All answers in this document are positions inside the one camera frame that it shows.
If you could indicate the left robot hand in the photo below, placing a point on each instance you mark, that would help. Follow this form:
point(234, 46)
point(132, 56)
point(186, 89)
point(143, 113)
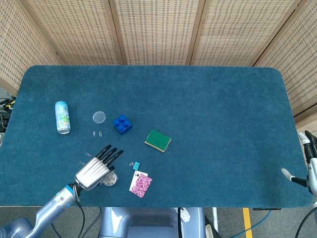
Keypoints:
point(92, 173)

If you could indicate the clear jar of paper clips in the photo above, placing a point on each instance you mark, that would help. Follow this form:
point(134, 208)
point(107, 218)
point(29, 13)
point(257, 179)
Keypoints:
point(112, 179)

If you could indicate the yellow floor tape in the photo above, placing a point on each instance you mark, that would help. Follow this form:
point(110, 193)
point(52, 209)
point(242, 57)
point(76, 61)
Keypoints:
point(247, 223)

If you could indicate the pink patterned playing card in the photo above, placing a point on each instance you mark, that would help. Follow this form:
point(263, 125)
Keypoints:
point(141, 186)

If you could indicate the clear round plastic lid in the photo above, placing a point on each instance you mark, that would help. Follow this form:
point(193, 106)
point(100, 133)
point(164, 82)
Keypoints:
point(99, 117)

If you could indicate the blue felt table mat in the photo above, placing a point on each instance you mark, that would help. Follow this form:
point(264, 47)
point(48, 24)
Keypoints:
point(198, 111)

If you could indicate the blue toy building brick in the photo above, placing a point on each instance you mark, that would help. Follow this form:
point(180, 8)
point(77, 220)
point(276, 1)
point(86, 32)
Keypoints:
point(122, 125)

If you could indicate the green and yellow sponge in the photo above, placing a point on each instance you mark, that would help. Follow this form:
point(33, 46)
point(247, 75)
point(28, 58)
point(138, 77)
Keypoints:
point(157, 140)

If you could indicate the silver blue robot base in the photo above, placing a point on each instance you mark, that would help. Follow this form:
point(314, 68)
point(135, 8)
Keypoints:
point(148, 220)

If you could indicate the white table leg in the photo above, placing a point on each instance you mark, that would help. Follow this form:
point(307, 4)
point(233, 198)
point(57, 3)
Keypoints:
point(215, 218)

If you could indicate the woven folding screen panel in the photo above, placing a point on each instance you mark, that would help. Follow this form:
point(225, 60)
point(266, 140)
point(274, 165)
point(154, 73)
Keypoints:
point(74, 29)
point(158, 32)
point(15, 49)
point(235, 32)
point(302, 62)

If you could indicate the five of clubs card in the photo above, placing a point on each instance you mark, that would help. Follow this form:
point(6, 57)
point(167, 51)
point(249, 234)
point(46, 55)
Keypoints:
point(136, 174)

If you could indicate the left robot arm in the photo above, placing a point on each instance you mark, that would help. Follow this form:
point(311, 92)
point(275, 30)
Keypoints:
point(49, 208)

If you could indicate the white power strip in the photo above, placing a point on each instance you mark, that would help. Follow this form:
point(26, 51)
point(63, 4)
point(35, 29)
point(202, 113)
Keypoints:
point(209, 232)

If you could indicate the white perforated bracket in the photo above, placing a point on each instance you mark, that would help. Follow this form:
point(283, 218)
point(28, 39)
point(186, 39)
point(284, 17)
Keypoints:
point(185, 215)

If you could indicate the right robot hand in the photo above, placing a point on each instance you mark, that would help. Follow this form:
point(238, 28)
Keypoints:
point(313, 173)

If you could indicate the light blue drink can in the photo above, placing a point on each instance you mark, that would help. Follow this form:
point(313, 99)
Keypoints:
point(62, 116)

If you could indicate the teal binder clip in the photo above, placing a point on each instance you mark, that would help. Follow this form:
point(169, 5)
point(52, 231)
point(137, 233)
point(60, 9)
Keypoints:
point(136, 166)

